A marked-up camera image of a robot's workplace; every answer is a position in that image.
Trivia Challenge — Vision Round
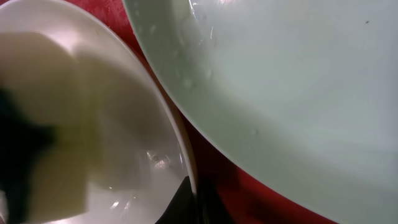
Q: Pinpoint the red plastic tray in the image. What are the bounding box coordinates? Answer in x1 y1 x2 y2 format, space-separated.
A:
0 0 340 224

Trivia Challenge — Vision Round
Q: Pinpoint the white round plate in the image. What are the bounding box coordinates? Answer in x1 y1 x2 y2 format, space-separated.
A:
0 0 200 224

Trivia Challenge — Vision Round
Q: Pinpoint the teal plate at back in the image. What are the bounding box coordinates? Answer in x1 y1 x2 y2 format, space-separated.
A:
124 0 397 223

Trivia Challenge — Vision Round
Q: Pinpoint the yellow green sponge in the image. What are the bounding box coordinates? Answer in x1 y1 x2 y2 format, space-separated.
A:
1 88 89 223

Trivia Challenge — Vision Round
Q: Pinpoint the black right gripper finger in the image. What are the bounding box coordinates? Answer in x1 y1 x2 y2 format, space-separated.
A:
155 176 197 224

